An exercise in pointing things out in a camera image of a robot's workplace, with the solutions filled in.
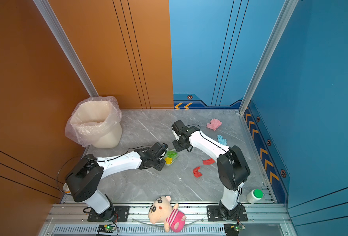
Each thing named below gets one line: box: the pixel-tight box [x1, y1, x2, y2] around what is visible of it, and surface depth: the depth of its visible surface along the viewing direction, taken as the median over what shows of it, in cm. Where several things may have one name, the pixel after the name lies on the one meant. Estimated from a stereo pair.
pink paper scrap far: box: [206, 118, 223, 131], surface depth 111 cm
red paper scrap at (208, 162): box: [202, 158, 216, 166], surface depth 93 cm
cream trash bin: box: [70, 100, 123, 149], surface depth 88 cm
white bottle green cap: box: [246, 188, 264, 205], surface depth 72 cm
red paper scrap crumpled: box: [192, 166, 203, 178], surface depth 87 cm
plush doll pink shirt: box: [148, 195, 187, 233], surface depth 68 cm
